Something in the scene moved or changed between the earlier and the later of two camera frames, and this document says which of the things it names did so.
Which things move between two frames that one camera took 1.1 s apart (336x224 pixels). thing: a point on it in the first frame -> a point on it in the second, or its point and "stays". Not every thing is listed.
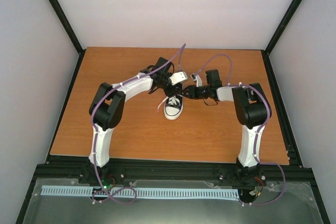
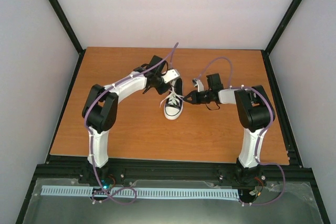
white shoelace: [172, 100] stays
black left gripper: [174, 92] -> [162, 89]
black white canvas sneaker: [173, 107] stays
